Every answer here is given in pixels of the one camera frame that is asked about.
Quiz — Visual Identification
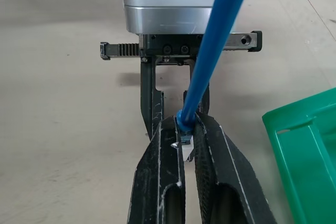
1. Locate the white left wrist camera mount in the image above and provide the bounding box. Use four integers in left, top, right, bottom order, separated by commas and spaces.
111, 0, 257, 36

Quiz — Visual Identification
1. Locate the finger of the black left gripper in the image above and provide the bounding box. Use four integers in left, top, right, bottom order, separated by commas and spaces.
182, 59, 211, 119
140, 56, 166, 138

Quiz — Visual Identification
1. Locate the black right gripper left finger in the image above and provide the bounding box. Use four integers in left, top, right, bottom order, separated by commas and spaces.
127, 114, 187, 224

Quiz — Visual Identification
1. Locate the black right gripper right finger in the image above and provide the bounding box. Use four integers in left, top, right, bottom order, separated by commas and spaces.
192, 113, 278, 224

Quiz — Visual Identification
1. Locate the blue cable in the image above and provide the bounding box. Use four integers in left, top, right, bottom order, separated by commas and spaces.
174, 0, 258, 146

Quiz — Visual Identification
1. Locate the green plastic bin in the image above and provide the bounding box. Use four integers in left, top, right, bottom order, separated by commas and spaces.
261, 87, 336, 224

